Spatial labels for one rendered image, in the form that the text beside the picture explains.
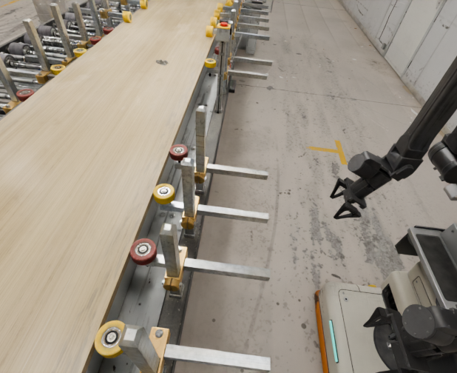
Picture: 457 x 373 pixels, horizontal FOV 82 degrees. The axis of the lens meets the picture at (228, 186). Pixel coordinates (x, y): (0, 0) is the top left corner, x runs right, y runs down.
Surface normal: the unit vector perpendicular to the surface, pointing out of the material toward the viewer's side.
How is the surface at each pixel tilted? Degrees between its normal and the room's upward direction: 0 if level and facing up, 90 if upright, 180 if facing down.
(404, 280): 8
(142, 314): 0
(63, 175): 0
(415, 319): 65
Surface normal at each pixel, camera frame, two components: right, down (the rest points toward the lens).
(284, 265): 0.08, -0.68
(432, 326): -0.87, -0.40
